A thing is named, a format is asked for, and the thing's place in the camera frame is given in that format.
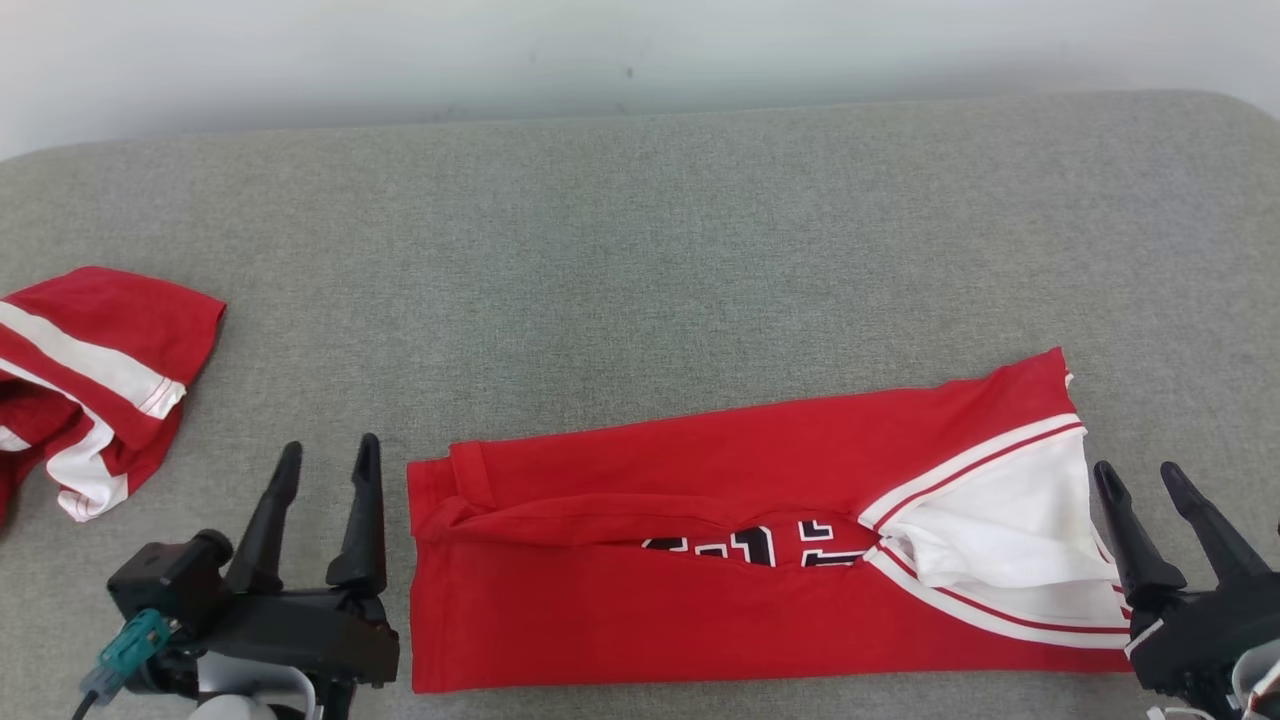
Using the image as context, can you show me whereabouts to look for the red shorts with white stripe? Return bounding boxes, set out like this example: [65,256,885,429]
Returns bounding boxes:
[0,265,228,532]

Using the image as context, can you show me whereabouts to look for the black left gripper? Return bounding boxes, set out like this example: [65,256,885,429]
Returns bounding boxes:
[188,432,402,693]

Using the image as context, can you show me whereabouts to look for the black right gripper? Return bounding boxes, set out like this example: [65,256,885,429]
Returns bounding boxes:
[1092,459,1280,703]

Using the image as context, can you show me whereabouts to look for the grey fabric sofa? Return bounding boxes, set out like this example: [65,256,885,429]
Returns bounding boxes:
[0,90,1280,720]

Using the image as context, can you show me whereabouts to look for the red basketball jersey with number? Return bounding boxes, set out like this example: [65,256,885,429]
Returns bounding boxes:
[405,346,1137,695]

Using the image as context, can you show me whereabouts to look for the teal cable connector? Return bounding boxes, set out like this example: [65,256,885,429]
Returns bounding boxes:
[80,607,174,707]

